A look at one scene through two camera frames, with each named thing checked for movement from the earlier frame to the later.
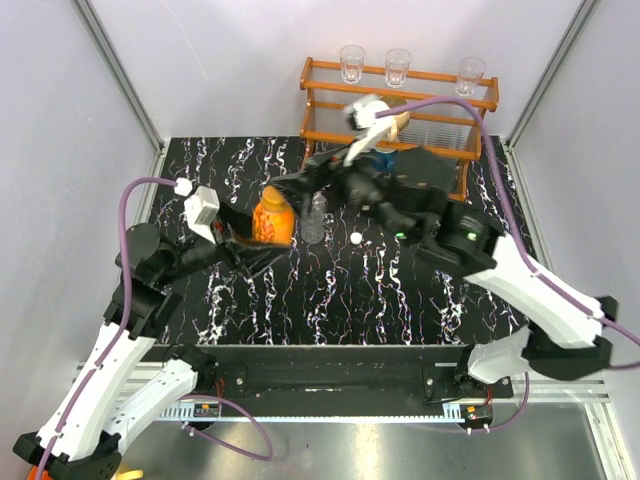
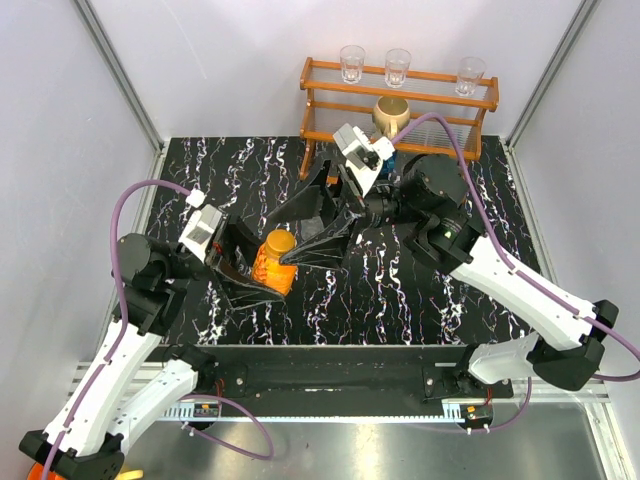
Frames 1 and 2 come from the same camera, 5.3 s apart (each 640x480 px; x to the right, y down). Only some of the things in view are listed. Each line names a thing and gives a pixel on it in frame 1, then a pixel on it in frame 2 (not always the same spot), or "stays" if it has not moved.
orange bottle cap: (272, 198) → (279, 242)
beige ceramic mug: (399, 121) stays
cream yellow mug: (130, 474) stays
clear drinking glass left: (352, 59) stays
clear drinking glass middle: (397, 66) stays
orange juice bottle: (273, 219) → (268, 270)
